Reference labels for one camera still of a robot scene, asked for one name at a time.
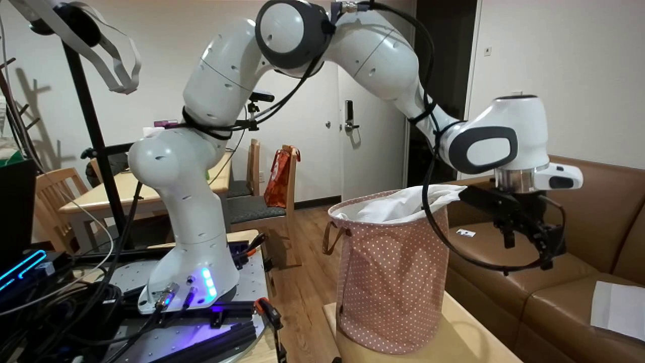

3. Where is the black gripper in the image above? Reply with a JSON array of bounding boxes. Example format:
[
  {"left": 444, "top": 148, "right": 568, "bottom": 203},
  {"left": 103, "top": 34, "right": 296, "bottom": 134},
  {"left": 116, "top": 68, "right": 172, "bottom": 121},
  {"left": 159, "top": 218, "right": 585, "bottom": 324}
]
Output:
[{"left": 496, "top": 190, "right": 568, "bottom": 273}]

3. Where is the pink polka dot basket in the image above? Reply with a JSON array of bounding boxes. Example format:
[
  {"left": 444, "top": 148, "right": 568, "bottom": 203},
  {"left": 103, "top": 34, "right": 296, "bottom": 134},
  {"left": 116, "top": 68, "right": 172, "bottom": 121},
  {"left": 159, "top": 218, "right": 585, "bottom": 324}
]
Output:
[{"left": 323, "top": 183, "right": 469, "bottom": 357}]

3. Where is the brown leather sofa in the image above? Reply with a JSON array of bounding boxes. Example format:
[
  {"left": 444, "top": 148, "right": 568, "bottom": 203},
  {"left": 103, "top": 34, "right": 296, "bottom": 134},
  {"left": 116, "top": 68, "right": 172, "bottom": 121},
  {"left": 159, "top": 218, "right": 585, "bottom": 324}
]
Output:
[{"left": 439, "top": 156, "right": 645, "bottom": 363}]

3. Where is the white paper sheet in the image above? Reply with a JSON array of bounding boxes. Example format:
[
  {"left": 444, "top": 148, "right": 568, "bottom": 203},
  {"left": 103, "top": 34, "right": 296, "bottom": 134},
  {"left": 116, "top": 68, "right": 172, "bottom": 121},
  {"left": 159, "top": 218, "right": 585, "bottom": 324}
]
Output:
[{"left": 588, "top": 281, "right": 645, "bottom": 344}]

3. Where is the white door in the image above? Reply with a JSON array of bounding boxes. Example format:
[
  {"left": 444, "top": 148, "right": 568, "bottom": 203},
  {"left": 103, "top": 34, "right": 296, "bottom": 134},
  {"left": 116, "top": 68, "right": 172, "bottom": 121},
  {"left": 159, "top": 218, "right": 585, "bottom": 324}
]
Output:
[{"left": 337, "top": 63, "right": 414, "bottom": 199}]

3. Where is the dark wooden door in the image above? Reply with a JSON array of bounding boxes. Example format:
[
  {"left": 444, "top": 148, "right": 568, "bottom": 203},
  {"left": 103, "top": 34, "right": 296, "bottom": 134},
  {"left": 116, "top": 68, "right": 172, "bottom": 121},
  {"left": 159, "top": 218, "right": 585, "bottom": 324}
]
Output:
[{"left": 406, "top": 0, "right": 481, "bottom": 187}]

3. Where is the orange bag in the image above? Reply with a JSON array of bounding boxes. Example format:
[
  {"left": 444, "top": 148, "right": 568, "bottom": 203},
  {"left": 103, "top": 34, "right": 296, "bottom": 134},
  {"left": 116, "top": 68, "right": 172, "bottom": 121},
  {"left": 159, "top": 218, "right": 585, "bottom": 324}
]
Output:
[{"left": 263, "top": 148, "right": 296, "bottom": 210}]

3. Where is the wooden chair grey seat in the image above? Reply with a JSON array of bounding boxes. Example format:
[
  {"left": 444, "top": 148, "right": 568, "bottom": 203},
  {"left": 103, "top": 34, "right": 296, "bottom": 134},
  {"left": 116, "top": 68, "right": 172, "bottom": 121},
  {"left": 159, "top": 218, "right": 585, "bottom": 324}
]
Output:
[{"left": 224, "top": 143, "right": 304, "bottom": 270}]

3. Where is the white robot mounting board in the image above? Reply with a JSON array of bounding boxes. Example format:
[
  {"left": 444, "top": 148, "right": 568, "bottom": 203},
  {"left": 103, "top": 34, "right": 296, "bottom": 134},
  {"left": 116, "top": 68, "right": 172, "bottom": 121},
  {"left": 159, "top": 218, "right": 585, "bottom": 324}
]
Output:
[{"left": 107, "top": 229, "right": 274, "bottom": 363}]

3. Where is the narrow wooden chair back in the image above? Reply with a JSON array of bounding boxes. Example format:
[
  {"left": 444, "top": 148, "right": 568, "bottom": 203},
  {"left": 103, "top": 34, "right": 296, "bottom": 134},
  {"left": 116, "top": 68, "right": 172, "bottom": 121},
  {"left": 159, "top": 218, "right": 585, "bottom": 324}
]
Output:
[{"left": 245, "top": 138, "right": 265, "bottom": 198}]

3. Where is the wooden dining table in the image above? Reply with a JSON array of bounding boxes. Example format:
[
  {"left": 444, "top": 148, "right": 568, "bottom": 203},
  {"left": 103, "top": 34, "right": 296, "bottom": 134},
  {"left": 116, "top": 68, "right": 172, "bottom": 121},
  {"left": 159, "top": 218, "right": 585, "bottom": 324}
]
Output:
[{"left": 59, "top": 149, "right": 235, "bottom": 223}]

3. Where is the black stand pole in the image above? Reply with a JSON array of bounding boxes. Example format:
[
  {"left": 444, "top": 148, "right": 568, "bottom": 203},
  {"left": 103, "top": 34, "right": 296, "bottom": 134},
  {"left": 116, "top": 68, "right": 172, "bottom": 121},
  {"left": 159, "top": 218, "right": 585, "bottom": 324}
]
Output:
[{"left": 59, "top": 39, "right": 138, "bottom": 259}]

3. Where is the light wooden chair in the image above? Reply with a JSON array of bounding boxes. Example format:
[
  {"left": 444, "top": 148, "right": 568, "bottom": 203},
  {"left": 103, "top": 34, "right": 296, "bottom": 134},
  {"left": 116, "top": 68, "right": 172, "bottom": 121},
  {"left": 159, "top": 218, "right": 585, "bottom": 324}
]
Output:
[{"left": 32, "top": 166, "right": 94, "bottom": 259}]

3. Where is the blue lit device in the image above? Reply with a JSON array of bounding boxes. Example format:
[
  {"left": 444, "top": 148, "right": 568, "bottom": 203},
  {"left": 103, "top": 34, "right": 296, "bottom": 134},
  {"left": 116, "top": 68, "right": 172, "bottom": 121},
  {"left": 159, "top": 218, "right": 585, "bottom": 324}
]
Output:
[{"left": 0, "top": 249, "right": 56, "bottom": 294}]

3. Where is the wooden coat rack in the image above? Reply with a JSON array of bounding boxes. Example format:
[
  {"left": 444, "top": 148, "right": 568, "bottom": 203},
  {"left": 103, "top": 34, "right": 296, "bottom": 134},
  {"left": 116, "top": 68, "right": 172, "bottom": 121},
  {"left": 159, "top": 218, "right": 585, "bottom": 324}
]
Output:
[{"left": 13, "top": 67, "right": 63, "bottom": 169}]

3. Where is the black monitor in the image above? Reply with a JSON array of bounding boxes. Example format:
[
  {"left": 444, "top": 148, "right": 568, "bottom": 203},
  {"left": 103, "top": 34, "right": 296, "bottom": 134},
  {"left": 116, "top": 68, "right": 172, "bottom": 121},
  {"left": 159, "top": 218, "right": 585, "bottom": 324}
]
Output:
[{"left": 0, "top": 157, "right": 38, "bottom": 270}]

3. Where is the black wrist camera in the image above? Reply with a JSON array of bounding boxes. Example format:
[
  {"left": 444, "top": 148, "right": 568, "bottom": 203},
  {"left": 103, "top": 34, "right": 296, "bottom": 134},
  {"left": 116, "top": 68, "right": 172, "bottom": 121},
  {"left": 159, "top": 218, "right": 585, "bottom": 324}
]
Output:
[{"left": 459, "top": 183, "right": 517, "bottom": 213}]

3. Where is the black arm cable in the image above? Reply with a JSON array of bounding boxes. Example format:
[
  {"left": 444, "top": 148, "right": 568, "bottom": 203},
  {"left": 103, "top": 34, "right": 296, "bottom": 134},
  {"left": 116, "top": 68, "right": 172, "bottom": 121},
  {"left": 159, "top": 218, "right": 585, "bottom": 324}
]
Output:
[{"left": 179, "top": 0, "right": 571, "bottom": 275}]

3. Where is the red handled clamp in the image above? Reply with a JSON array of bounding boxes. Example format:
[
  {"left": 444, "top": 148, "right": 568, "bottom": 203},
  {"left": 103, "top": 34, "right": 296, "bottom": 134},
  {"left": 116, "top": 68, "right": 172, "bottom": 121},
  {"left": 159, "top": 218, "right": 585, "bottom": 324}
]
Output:
[{"left": 253, "top": 297, "right": 288, "bottom": 363}]

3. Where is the white head strap device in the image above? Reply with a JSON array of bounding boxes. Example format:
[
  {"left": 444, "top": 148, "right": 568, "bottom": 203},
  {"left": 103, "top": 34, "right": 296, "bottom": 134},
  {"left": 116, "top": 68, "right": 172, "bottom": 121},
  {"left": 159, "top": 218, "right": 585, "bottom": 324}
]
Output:
[{"left": 9, "top": 0, "right": 144, "bottom": 96}]

